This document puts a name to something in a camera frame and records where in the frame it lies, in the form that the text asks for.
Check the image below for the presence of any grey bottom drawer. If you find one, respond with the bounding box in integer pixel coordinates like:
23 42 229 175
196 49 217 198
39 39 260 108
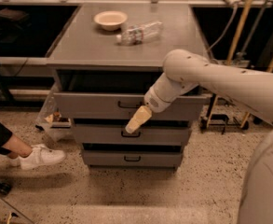
81 144 183 168

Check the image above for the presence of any beige bowl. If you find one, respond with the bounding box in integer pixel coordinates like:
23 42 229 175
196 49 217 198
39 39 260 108
94 11 128 31

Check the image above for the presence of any white cable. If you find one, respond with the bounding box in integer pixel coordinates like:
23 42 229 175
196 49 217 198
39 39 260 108
206 3 239 53

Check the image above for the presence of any grey top drawer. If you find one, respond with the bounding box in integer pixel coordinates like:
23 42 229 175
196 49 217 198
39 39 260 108
54 92 209 120

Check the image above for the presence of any black chair caster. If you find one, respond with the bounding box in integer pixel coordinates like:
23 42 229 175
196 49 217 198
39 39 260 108
0 182 12 196

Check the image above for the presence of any white sneaker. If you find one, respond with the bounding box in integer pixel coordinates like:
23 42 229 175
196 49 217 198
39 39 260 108
8 144 66 170

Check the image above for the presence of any clear plastic water bottle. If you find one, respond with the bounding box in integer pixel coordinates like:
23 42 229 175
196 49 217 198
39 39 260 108
116 21 163 46

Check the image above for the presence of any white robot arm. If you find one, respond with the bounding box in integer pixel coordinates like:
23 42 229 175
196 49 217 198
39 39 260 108
125 49 273 224

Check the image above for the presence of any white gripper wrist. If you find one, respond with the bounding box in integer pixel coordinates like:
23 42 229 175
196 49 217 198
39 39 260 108
125 73 198 133

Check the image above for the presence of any grey drawer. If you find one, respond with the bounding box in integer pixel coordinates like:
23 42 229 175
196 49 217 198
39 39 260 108
72 119 191 146
81 144 183 168
54 92 209 120

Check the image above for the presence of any black stand base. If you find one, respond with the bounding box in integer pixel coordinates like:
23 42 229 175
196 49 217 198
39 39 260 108
199 114 250 133

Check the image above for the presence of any grey drawer cabinet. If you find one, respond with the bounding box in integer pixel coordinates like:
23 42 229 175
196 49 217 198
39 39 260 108
45 2 214 173

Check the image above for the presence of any black top drawer handle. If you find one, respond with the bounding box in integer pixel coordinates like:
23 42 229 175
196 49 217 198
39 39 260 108
117 101 143 109

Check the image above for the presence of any grey middle drawer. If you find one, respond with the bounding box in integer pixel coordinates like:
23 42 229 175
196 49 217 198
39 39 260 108
72 119 191 146

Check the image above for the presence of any clear plastic trash bag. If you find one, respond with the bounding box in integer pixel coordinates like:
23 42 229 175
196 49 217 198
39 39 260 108
35 84 73 141

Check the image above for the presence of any yellow wooden pole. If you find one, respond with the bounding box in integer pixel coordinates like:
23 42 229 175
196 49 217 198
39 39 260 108
207 0 253 129

